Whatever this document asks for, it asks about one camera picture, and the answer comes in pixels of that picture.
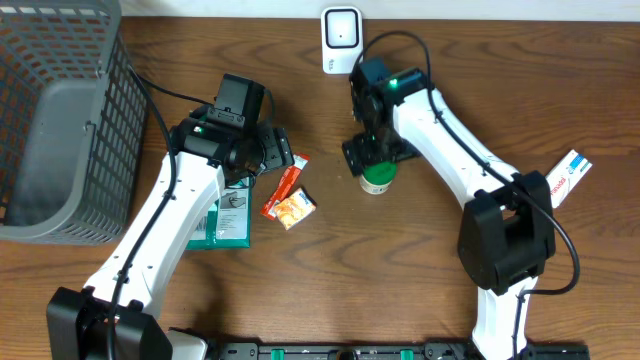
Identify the green lid jar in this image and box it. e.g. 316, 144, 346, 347
359, 162, 397, 195

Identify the red stick sachet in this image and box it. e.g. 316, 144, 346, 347
260, 153, 310, 220

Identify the orange tissue pack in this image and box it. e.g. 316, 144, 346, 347
274, 188, 316, 230

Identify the green white gloves package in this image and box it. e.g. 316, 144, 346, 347
186, 178, 252, 251

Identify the white slim box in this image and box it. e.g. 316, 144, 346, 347
546, 149, 592, 209

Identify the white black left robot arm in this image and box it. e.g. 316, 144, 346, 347
46, 74, 294, 359

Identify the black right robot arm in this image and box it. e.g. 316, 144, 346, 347
342, 58, 556, 359

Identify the grey plastic mesh basket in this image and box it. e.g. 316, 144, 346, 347
1, 0, 148, 245

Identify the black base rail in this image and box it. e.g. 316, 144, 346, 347
167, 327, 591, 360

